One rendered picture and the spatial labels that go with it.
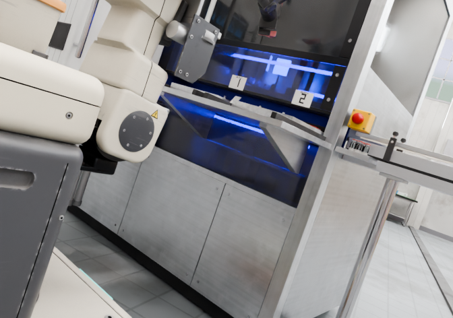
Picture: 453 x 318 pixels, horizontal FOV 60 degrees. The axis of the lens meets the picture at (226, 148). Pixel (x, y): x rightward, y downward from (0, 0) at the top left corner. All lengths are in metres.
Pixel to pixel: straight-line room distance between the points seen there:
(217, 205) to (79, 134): 1.13
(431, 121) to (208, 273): 10.50
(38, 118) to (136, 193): 1.48
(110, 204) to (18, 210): 1.57
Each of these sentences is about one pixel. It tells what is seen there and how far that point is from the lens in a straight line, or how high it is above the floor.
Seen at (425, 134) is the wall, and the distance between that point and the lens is 11.85.
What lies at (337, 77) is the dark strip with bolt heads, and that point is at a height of 1.13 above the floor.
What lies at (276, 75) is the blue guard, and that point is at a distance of 1.72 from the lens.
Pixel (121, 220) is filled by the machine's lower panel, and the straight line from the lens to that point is 2.19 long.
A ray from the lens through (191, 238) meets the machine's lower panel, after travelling 1.86.
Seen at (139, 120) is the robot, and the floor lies 0.75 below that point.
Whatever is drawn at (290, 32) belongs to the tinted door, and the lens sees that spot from 1.78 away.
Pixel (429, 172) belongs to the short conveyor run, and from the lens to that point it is 1.56.
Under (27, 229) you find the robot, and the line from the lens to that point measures 0.74.
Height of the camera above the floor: 0.80
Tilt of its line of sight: 2 degrees down
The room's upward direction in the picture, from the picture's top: 19 degrees clockwise
